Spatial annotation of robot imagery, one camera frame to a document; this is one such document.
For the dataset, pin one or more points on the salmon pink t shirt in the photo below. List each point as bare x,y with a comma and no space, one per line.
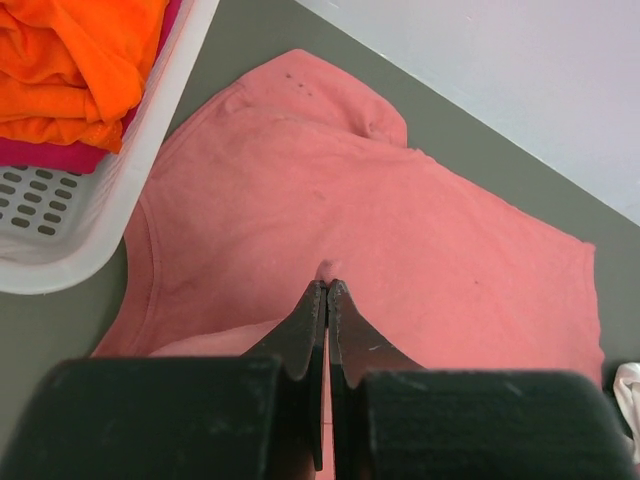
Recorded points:
298,172

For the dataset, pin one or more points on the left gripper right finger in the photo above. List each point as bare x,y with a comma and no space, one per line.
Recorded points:
355,348

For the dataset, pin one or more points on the orange t shirt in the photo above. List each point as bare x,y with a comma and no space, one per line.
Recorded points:
72,70

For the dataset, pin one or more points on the folded white t shirt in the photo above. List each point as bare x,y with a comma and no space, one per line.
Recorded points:
626,391

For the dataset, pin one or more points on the magenta shirt in basket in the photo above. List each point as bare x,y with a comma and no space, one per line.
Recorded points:
78,157

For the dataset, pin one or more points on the white plastic laundry basket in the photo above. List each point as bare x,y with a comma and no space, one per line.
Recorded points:
58,229

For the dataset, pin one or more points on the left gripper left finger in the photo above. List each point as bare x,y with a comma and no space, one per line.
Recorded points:
295,441

